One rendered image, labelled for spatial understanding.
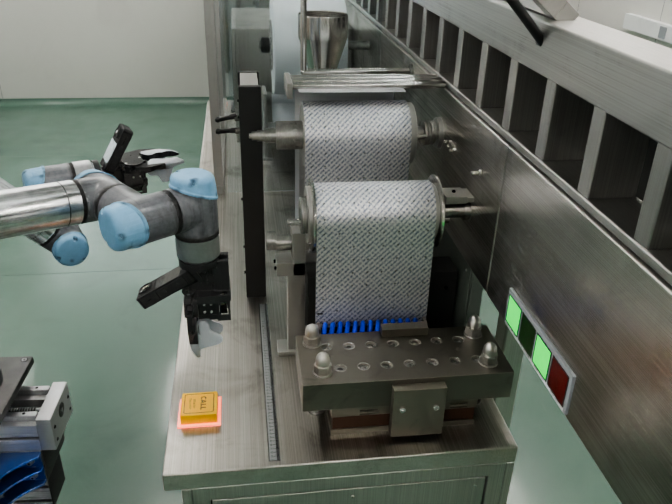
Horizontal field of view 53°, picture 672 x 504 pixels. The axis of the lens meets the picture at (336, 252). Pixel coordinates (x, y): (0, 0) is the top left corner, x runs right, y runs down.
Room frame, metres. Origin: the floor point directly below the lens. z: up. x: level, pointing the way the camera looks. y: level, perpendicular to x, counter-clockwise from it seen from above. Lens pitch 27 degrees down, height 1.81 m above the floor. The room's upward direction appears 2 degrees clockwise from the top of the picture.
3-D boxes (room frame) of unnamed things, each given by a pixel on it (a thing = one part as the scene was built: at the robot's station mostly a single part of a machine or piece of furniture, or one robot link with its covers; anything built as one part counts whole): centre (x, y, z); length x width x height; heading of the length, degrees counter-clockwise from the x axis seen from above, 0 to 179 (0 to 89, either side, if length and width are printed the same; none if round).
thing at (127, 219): (0.99, 0.32, 1.35); 0.11 x 0.11 x 0.08; 44
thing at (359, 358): (1.08, -0.13, 1.00); 0.40 x 0.16 x 0.06; 98
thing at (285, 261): (1.26, 0.10, 1.05); 0.06 x 0.05 x 0.31; 98
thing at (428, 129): (1.52, -0.20, 1.33); 0.07 x 0.07 x 0.07; 8
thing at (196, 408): (1.04, 0.26, 0.91); 0.07 x 0.07 x 0.02; 8
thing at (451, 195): (1.28, -0.24, 1.28); 0.06 x 0.05 x 0.02; 98
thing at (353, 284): (1.19, -0.08, 1.11); 0.23 x 0.01 x 0.18; 98
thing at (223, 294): (1.04, 0.23, 1.19); 0.09 x 0.08 x 0.12; 98
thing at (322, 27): (1.96, 0.05, 1.50); 0.14 x 0.14 x 0.06
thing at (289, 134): (1.48, 0.11, 1.33); 0.06 x 0.06 x 0.06; 8
